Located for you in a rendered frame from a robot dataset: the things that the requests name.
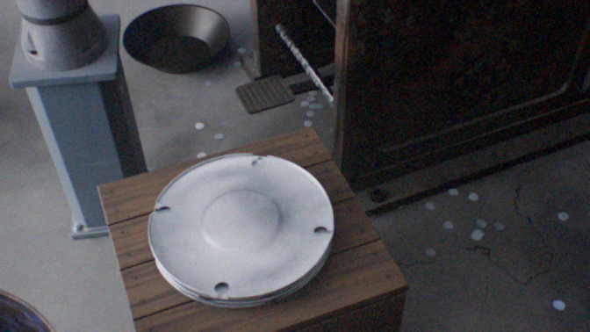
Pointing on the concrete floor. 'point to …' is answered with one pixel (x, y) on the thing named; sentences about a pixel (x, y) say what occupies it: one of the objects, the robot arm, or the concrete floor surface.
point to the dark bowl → (176, 37)
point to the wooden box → (134, 292)
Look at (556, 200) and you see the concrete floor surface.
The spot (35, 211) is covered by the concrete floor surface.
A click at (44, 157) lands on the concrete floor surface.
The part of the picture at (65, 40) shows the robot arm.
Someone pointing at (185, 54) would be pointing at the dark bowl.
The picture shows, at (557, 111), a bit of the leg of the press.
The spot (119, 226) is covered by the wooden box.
